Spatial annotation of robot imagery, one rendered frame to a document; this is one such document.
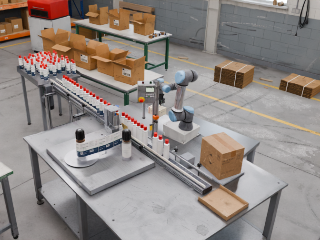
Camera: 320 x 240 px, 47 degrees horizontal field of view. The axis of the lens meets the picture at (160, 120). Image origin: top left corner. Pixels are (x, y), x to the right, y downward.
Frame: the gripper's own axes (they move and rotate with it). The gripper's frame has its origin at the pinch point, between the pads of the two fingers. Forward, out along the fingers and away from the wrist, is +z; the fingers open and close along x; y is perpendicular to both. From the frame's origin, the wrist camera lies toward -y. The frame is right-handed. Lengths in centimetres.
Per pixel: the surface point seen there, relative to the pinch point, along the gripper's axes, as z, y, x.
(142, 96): -36, 18, -46
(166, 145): -4, 58, -56
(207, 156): 1, 90, -39
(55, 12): 11, -464, 209
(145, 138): 3, 28, -51
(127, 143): -6, 33, -80
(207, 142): -13, 88, -38
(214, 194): 15, 114, -62
